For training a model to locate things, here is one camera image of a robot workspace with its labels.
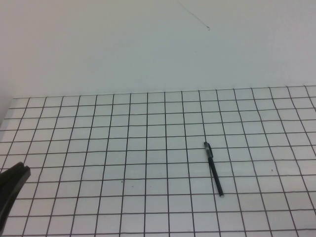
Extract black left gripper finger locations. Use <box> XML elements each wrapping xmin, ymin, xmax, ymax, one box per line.
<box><xmin>0</xmin><ymin>162</ymin><xmax>25</xmax><ymax>188</ymax></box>
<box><xmin>0</xmin><ymin>167</ymin><xmax>32</xmax><ymax>218</ymax></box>

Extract black ballpoint pen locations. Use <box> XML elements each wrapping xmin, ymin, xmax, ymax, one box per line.
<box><xmin>207</xmin><ymin>157</ymin><xmax>225</xmax><ymax>198</ymax></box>

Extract white sheet with black grid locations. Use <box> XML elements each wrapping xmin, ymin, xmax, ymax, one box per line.
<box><xmin>0</xmin><ymin>85</ymin><xmax>316</xmax><ymax>237</ymax></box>

